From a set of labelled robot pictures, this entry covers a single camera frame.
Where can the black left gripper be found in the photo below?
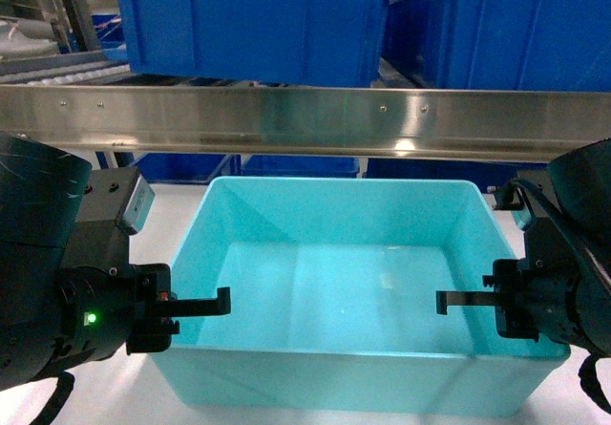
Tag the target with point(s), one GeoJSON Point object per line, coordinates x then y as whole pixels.
{"type": "Point", "coordinates": [108, 303]}

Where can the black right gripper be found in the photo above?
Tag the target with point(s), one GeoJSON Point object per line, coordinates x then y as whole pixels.
{"type": "Point", "coordinates": [539, 291]}

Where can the light teal plastic bin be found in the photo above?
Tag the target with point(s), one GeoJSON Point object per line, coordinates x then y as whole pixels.
{"type": "Point", "coordinates": [333, 307]}

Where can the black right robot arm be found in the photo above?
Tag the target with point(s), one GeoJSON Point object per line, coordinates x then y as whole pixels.
{"type": "Point", "coordinates": [577, 200]}

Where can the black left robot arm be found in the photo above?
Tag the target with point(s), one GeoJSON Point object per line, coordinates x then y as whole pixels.
{"type": "Point", "coordinates": [41, 192]}

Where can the white roller conveyor track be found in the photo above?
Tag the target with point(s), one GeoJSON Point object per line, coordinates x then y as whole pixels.
{"type": "Point", "coordinates": [67, 74]}

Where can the blue bin right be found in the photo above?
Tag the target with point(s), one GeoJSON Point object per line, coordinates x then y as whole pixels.
{"type": "Point", "coordinates": [524, 45]}

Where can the large blue bin centre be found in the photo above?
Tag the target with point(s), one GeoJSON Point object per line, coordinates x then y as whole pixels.
{"type": "Point", "coordinates": [326, 43]}

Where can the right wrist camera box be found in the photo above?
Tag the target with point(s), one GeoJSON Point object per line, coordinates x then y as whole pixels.
{"type": "Point", "coordinates": [516, 201]}

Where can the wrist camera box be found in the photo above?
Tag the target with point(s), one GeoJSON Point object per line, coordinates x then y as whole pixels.
{"type": "Point", "coordinates": [516, 201]}
{"type": "Point", "coordinates": [120, 195]}

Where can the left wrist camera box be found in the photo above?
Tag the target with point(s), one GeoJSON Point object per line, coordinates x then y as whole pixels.
{"type": "Point", "coordinates": [120, 195]}

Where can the stainless steel shelf rail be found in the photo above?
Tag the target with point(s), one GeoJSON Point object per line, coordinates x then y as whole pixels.
{"type": "Point", "coordinates": [376, 123]}

